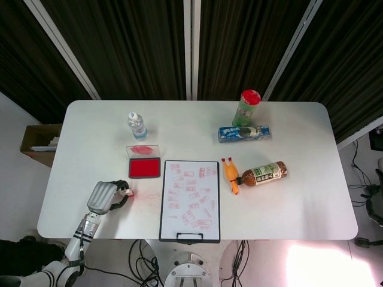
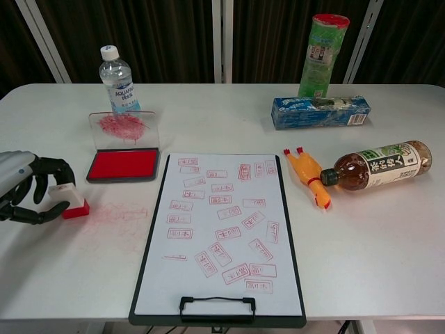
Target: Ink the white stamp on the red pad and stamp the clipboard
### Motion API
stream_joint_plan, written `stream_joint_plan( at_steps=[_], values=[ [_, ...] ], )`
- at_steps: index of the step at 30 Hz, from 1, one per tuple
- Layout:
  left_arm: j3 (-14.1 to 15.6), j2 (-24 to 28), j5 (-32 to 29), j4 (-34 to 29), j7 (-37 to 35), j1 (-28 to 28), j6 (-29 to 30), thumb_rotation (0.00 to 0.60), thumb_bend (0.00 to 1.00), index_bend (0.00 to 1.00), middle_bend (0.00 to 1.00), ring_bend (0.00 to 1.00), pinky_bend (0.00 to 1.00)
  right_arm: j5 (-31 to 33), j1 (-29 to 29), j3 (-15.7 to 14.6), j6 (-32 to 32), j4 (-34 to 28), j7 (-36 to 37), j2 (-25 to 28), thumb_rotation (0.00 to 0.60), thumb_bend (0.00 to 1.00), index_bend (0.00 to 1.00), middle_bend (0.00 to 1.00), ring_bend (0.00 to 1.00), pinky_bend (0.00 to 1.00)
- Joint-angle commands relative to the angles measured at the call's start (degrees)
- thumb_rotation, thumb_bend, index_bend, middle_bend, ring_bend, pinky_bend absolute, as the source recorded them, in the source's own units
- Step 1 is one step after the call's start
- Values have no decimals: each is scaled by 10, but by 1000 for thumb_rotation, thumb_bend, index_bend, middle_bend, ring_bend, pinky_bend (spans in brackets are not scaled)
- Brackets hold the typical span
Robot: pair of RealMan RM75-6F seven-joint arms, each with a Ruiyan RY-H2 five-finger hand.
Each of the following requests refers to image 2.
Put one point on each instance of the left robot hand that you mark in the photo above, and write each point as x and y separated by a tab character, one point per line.
15	170

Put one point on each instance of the red ink pad clear lid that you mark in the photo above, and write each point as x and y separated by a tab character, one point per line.
121	165

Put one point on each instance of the clear water bottle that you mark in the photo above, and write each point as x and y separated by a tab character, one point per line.
120	87

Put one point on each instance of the black clipboard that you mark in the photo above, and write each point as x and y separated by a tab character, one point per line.
147	243

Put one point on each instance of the white paper with red stamps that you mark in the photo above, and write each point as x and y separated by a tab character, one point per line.
222	181

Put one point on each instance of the yellow rubber chicken toy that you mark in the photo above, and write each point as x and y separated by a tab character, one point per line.
307	175

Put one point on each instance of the blue cookie box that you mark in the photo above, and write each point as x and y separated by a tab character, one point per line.
313	116

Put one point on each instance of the green chip can red lid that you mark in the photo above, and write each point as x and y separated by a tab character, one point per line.
321	59

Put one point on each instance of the brown tea bottle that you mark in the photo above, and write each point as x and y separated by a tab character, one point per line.
379	168

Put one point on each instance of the white partition post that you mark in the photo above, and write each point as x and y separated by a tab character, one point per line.
222	41
363	41
44	41

